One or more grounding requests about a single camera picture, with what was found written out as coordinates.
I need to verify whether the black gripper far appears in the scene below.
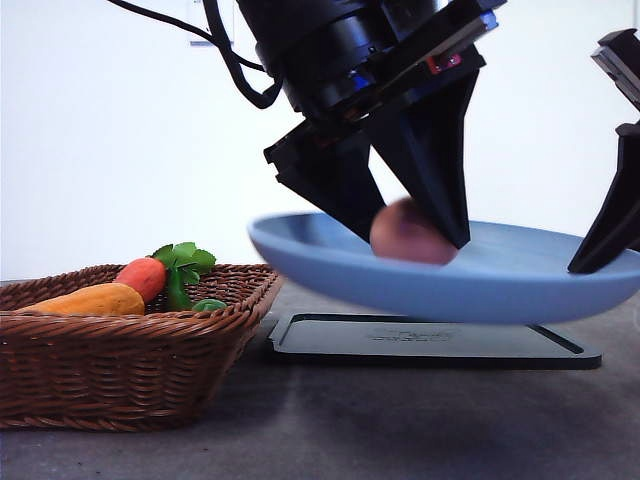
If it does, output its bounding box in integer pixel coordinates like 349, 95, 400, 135
568, 29, 640, 274

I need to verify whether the black gripper near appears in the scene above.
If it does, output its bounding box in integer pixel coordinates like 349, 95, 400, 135
263, 0, 501, 249

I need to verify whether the brown egg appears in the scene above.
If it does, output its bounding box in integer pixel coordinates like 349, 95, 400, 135
370, 198, 460, 265

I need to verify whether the blue plate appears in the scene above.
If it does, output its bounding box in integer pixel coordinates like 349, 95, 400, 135
248, 214, 640, 325

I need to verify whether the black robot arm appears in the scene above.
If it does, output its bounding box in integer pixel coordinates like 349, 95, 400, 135
236, 0, 505, 249

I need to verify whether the brown wicker basket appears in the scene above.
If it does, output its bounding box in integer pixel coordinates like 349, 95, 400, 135
0, 264, 283, 431

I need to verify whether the black tray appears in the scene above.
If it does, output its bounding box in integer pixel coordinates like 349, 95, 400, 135
268, 314, 603, 370

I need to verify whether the green leafy toy vegetable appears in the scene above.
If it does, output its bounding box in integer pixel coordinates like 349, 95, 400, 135
146, 242, 216, 310

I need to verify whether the small green toy lime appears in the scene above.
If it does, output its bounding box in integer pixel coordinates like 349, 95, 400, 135
192, 298, 227, 312

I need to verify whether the orange toy carrot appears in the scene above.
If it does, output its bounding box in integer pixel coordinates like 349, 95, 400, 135
115, 257, 167, 303

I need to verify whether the yellow toy fruit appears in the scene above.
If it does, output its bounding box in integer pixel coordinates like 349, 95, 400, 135
15, 283, 146, 316

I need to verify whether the black cable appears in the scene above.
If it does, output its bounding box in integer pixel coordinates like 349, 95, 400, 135
107, 0, 284, 108

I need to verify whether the white wall socket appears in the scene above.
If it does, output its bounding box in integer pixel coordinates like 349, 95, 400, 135
189, 0, 218, 47

